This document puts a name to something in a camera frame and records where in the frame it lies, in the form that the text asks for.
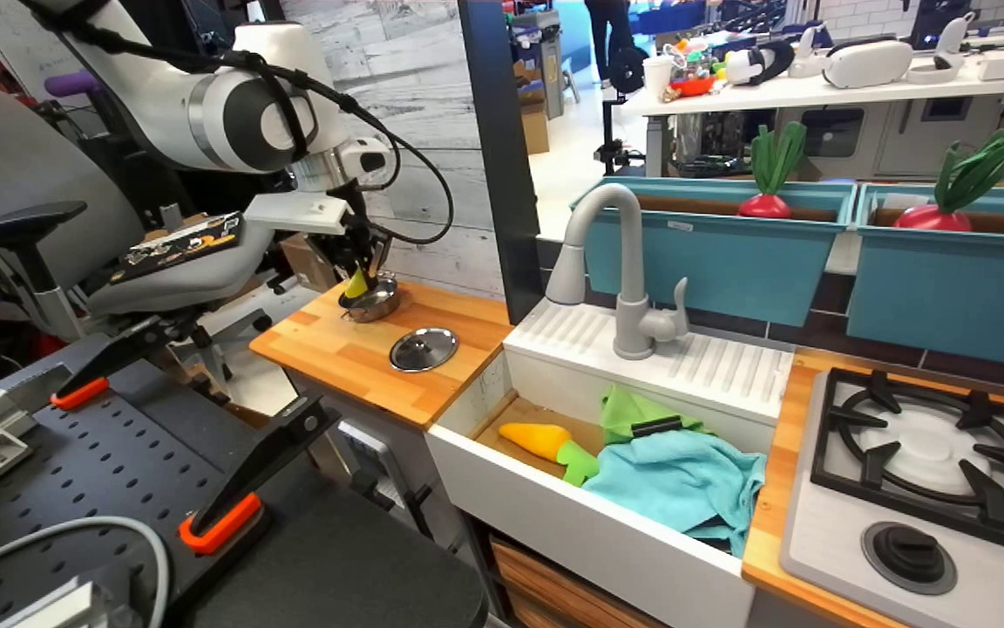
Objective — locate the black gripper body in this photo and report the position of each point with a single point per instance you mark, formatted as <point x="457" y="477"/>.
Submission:
<point x="364" y="237"/>

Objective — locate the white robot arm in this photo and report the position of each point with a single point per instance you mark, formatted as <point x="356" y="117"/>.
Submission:
<point x="166" y="108"/>

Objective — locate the small metal pot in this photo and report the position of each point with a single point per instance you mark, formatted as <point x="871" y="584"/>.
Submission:
<point x="379" y="303"/>

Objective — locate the round metal pot lid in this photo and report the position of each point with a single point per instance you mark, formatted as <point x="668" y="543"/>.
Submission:
<point x="424" y="352"/>

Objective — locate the brown cardboard box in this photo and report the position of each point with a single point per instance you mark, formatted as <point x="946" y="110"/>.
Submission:
<point x="310" y="265"/>

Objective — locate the wooden side counter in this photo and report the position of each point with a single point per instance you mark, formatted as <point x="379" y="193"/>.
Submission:
<point x="351" y="372"/>

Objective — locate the whitewashed wood backdrop panel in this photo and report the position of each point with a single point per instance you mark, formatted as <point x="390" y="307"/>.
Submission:
<point x="432" y="94"/>

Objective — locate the black vertical pillar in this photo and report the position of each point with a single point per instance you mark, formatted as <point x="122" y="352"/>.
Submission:
<point x="500" y="153"/>

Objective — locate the tools pile on chair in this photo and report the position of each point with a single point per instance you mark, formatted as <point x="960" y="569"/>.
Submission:
<point x="175" y="247"/>

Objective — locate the orange toy carrot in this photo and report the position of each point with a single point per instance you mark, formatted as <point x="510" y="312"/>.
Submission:
<point x="533" y="441"/>

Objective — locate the grey toy faucet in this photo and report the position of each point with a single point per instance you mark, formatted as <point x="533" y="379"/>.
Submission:
<point x="633" y="317"/>

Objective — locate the green cloth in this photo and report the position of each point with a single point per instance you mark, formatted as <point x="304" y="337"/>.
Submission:
<point x="624" y="415"/>

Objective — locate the white toy sink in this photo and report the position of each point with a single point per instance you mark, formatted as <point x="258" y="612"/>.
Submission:
<point x="547" y="504"/>

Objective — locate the black perforated base board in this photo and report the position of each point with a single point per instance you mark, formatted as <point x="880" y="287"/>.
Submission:
<point x="95" y="466"/>

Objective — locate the teal planter box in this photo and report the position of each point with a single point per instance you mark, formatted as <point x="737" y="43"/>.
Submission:
<point x="955" y="297"/>
<point x="712" y="268"/>

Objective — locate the white cup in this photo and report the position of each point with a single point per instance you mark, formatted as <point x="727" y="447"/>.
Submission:
<point x="655" y="77"/>

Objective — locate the purple cylinder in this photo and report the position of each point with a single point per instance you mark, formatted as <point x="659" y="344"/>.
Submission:
<point x="68" y="86"/>

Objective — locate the grey office chair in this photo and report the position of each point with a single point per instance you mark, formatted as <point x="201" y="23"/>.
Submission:
<point x="16" y="162"/>

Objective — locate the wooden drawer front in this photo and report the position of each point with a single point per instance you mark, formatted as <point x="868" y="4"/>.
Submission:
<point x="538" y="595"/>

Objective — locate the teal cloth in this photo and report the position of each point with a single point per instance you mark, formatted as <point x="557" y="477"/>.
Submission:
<point x="679" y="483"/>

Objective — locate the red toy radish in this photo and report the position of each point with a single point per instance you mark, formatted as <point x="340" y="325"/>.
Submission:
<point x="776" y="159"/>
<point x="975" y="176"/>

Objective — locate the wooden stove counter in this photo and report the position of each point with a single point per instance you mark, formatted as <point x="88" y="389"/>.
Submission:
<point x="770" y="500"/>

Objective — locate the white background table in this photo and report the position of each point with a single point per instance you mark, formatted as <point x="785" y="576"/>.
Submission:
<point x="804" y="94"/>

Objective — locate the white rounded device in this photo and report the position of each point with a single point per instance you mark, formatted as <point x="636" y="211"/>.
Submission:
<point x="868" y="65"/>

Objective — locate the black stove grate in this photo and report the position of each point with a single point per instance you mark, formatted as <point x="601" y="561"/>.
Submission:
<point x="871" y="458"/>

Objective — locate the grey toy stove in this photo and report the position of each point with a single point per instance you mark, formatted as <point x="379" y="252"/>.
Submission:
<point x="839" y="561"/>

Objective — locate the black round stove knob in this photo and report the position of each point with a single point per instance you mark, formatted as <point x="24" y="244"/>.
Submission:
<point x="906" y="557"/>

